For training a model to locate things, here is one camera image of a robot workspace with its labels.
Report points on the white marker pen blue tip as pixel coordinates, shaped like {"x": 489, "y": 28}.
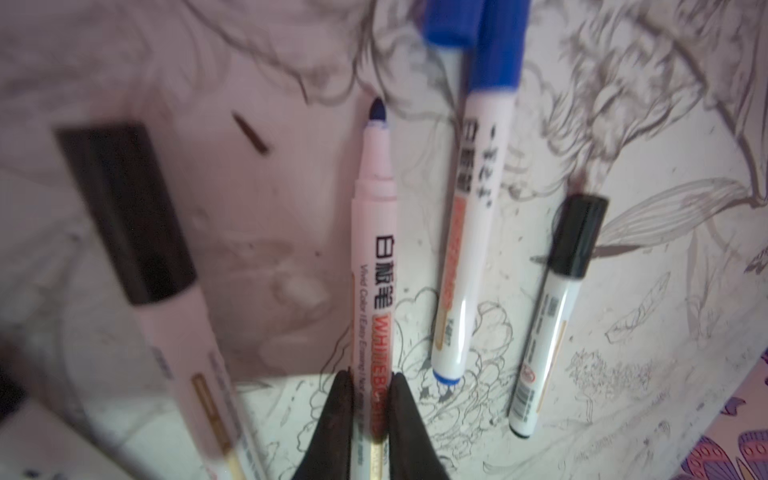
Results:
{"x": 373, "y": 269}

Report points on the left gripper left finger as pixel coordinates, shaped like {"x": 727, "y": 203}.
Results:
{"x": 328, "y": 454}

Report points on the blue pen cap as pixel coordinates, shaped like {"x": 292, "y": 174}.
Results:
{"x": 452, "y": 23}

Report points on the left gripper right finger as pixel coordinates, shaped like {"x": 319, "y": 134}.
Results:
{"x": 411, "y": 453}

